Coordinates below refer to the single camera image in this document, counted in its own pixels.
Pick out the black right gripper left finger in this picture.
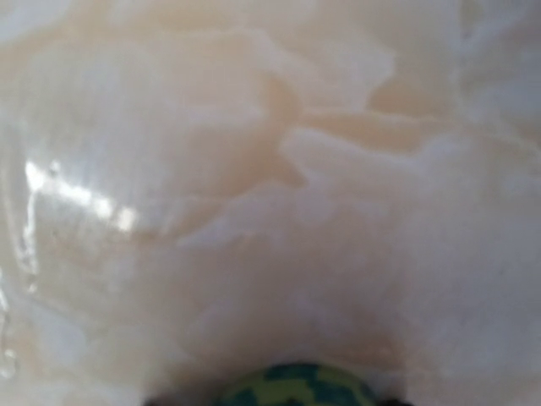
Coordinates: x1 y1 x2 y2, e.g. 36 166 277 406
142 395 169 406

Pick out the green chip stack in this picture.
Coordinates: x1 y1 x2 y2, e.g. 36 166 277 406
215 363 377 406

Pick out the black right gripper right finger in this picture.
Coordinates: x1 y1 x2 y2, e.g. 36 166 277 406
378 398 413 406

